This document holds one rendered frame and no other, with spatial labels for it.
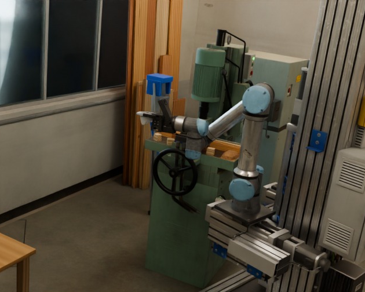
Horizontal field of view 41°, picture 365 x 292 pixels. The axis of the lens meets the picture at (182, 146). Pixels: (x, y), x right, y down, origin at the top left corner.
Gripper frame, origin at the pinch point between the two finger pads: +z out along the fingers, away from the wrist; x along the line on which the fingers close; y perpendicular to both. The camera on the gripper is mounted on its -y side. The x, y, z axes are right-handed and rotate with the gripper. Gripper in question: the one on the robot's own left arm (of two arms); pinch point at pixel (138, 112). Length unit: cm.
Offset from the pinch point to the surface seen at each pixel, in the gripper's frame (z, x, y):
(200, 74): -9, 65, -17
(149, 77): 58, 141, -4
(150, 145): 18, 62, 31
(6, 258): 43, -41, 72
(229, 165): -35, 58, 33
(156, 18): 89, 216, -51
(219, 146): -23, 74, 26
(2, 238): 56, -28, 71
